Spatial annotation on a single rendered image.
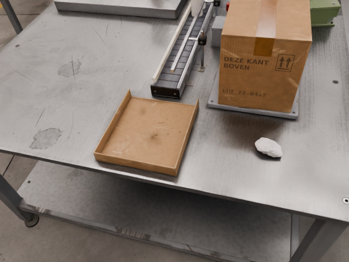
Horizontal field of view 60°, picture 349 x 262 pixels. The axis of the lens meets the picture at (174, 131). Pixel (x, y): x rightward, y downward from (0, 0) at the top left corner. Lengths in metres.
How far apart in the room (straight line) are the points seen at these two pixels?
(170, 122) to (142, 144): 0.13
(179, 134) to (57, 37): 0.87
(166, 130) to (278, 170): 0.37
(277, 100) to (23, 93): 0.95
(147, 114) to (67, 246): 1.00
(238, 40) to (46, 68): 0.85
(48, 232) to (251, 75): 1.41
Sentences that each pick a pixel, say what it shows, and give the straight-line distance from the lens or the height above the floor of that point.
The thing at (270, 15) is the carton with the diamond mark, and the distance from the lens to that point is 1.00.
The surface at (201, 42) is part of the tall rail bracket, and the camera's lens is 1.17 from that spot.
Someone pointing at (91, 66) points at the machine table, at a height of 0.83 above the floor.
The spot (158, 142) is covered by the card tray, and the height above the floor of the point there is 0.83.
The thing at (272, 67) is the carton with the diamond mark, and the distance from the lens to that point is 0.95.
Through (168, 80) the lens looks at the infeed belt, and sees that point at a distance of 1.13.
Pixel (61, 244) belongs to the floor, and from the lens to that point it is 1.85.
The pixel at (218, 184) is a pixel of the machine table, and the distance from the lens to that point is 0.89.
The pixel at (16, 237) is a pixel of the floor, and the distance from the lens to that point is 1.98.
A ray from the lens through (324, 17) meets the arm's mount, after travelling 1.56.
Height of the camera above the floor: 1.59
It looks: 48 degrees down
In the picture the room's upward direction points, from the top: 6 degrees counter-clockwise
